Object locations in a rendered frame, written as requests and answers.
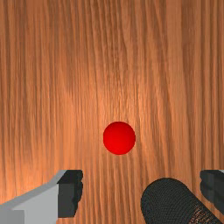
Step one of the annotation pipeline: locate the red ball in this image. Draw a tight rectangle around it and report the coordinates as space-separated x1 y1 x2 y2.
102 121 137 156

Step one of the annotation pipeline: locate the dark mesh basket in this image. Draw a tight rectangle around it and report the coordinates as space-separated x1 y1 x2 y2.
140 177 224 224

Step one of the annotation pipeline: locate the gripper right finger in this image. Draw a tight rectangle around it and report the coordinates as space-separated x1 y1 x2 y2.
199 169 224 215

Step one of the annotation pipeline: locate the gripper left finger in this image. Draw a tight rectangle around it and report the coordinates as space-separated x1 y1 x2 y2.
0 169 84 224

